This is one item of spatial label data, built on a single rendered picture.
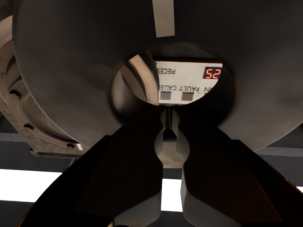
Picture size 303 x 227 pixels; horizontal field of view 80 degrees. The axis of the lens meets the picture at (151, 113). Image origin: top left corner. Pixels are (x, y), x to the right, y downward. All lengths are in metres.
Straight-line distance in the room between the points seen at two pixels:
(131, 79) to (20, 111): 0.29
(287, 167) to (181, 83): 9.00
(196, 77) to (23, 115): 0.51
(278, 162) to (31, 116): 9.27
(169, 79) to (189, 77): 0.07
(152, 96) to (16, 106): 0.34
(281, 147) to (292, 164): 3.58
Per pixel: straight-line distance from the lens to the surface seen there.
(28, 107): 0.55
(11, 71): 0.55
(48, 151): 1.24
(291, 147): 6.38
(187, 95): 0.68
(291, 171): 9.49
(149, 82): 0.48
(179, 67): 0.61
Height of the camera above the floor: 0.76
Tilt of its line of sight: 46 degrees up
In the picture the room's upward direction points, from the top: 179 degrees counter-clockwise
